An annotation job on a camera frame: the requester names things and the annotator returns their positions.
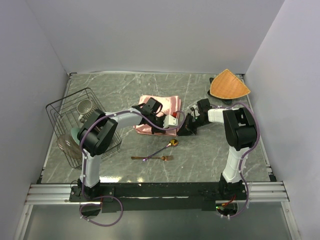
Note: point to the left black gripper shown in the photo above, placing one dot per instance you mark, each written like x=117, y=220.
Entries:
x=158, y=130

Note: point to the rose gold fork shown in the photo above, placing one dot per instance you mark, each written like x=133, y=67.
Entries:
x=163, y=158

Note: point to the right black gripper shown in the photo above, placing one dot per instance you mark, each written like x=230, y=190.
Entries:
x=186, y=129

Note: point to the clear glass bowl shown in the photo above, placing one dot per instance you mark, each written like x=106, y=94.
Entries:
x=68, y=145

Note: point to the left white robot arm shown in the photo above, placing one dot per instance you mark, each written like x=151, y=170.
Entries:
x=97, y=133

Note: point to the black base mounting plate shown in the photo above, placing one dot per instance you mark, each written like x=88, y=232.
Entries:
x=152, y=196

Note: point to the gold spoon with purple handle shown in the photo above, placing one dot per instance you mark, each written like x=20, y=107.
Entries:
x=172, y=143

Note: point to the pink satin napkin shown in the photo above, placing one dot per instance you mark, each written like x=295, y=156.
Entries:
x=170, y=105

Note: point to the aluminium rail frame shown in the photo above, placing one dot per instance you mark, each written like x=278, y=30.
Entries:
x=59, y=194

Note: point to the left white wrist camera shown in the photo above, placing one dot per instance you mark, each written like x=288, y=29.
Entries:
x=171, y=121

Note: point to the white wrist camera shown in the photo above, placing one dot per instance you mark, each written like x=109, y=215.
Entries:
x=194, y=111
x=171, y=121

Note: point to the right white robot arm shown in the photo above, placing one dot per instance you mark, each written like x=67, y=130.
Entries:
x=242, y=135

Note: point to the grey striped mug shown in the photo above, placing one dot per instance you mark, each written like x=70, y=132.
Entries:
x=85, y=108

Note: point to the teal green bowl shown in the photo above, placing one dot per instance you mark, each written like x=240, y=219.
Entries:
x=74, y=133

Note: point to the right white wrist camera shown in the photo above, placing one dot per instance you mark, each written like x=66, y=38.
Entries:
x=194, y=111

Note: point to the black wire dish rack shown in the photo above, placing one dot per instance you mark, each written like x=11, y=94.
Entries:
x=63, y=116

